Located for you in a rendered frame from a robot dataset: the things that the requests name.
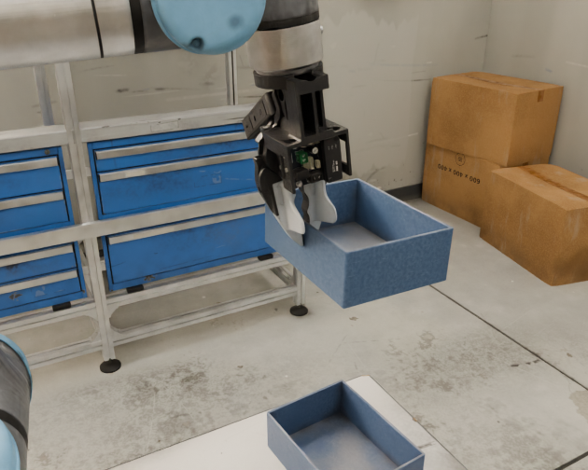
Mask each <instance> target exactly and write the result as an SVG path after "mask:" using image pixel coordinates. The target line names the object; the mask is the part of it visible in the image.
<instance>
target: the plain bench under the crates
mask: <svg viewBox="0 0 588 470"><path fill-rule="evenodd" d="M345 382H346V383H347V384H348V385H349V386H350V387H352V388H353V389H354V390H355V391H356V392H357V393H358V394H359V395H361V396H362V397H363V398H364V399H365V400H366V401H367V402H368V403H369V404H371V405H372V406H373V407H374V408H375V409H376V410H377V411H379V412H380V413H381V414H382V415H383V416H384V417H385V418H386V419H387V420H389V421H390V422H391V423H392V424H393V425H394V426H395V427H396V428H398V429H399V430H400V431H401V432H402V433H403V434H404V435H406V436H407V437H408V438H409V439H410V440H411V441H412V442H413V443H414V444H415V445H416V446H417V447H418V448H419V449H420V450H422V451H423V452H424V453H425V454H426V456H425V463H424V470H468V469H467V468H466V467H465V466H464V465H463V464H462V463H461V462H460V461H459V460H458V459H457V458H456V457H455V456H454V455H453V454H452V453H451V452H450V451H449V450H448V449H446V448H445V447H444V446H443V445H442V444H441V443H440V442H439V441H438V440H437V439H436V438H435V437H434V436H433V435H432V434H431V433H430V432H429V431H428V430H427V429H426V428H425V427H424V426H423V425H422V424H420V423H419V422H418V421H417V420H416V419H415V418H414V417H413V416H412V415H411V414H410V413H409V412H408V411H407V410H406V409H405V408H404V407H403V406H402V405H401V404H400V403H399V402H398V401H396V400H395V399H394V398H393V397H392V396H391V395H390V394H389V393H388V392H387V391H386V390H385V389H384V388H383V387H382V386H381V385H380V384H379V383H378V382H377V381H376V380H375V379H374V378H373V377H371V376H370V375H366V376H363V375H361V376H358V377H355V378H353V379H351V380H346V381H345ZM285 404H286V403H285ZM283 405H284V404H283ZM283 405H280V406H277V407H275V408H278V407H281V406H283ZM275 408H270V409H267V410H265V411H262V412H260V413H258V414H255V415H252V416H249V417H247V418H244V419H241V420H239V421H237V422H232V423H230V424H227V425H224V426H222V427H219V428H217V429H214V430H212V431H209V432H206V433H204V434H201V435H196V436H195V437H192V438H189V439H187V440H184V441H181V442H178V443H176V444H173V445H171V446H169V447H166V448H163V449H159V450H156V451H153V452H151V453H149V454H146V455H143V456H141V457H138V458H135V459H133V460H130V461H128V462H125V463H121V464H118V465H116V466H113V467H110V468H107V469H106V470H286V468H285V467H284V466H283V465H282V464H281V463H280V461H279V460H278V459H277V458H276V456H275V455H274V454H273V452H272V451H271V450H270V449H269V447H268V441H267V412H268V411H270V410H272V409H275Z"/></svg>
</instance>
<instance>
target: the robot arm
mask: <svg viewBox="0 0 588 470"><path fill-rule="evenodd" d="M323 31H324V29H323V27H322V25H320V19H319V7H318V0H0V70H6V69H13V68H21V67H29V66H37V65H45V64H53V63H61V62H76V61H84V60H92V59H100V58H108V57H116V56H124V55H132V54H138V53H149V52H157V51H165V50H172V49H181V48H182V49H184V50H186V51H189V52H192V53H195V54H206V55H218V54H224V53H228V52H231V51H233V50H235V49H237V48H239V47H241V46H242V45H243V44H244V43H246V50H247V56H248V61H249V67H250V68H252V69H253V70H254V71H253V75H254V80H255V86H256V87H258V88H260V89H266V90H273V91H269V92H266V93H265V94H264V95H263V96H262V97H261V98H260V100H259V101H258V102H257V103H256V105H255V106H254V107H253V108H252V109H251V111H250V112H249V113H248V114H247V115H246V117H245V118H244V119H243V120H242V123H243V126H244V129H245V134H246V137H247V140H250V139H255V142H256V143H258V144H259V148H258V156H255V157H253V160H254V163H255V182H256V186H257V189H258V191H259V194H260V196H261V197H262V198H263V199H264V201H265V202H266V204H267V206H268V207H269V209H270V210H271V212H272V213H273V215H274V216H275V218H276V219H277V221H278V222H279V224H280V225H281V227H282V228H283V230H284V231H285V232H286V234H287V235H288V236H289V237H290V238H291V239H292V240H293V241H294V242H296V243H297V244H299V245H300V246H304V239H303V234H304V233H305V226H304V222H303V220H305V221H306V222H308V223H309V224H310V225H312V226H313V227H315V228H316V229H318V230H319V228H320V225H321V222H327V223H332V224H333V223H335V222H336V220H337V212H336V209H335V207H334V206H333V204H332V203H331V201H330V200H329V198H328V196H327V192H326V183H327V182H328V183H331V182H335V181H338V180H341V179H343V173H346V174H347V175H349V176H351V175H352V166H351V155H350V145H349V133H348V129H347V128H345V127H344V126H341V125H339V124H337V123H335V122H332V121H330V120H328V119H326V117H325V107H324V98H323V90H324V89H328V88H329V76H328V74H326V73H324V71H323V63H322V62H321V60H322V59H323V57H324V56H323V47H322V37H321V35H322V34H323ZM340 139H341V140H343V141H345V150H346V160H347V163H346V162H344V161H342V153H341V143H340ZM296 188H299V190H300V192H301V193H302V197H303V200H302V205H301V209H302V211H303V220H302V217H301V215H300V213H299V212H298V210H297V208H296V206H295V203H294V200H295V198H296ZM32 392H33V381H32V375H31V372H30V367H29V364H28V361H27V359H26V357H25V355H24V353H23V351H22V350H21V348H20V347H19V346H18V345H17V344H16V343H15V342H13V341H12V340H11V339H9V338H7V337H6V336H4V335H2V334H0V470H27V450H28V435H29V415H30V403H31V399H32Z"/></svg>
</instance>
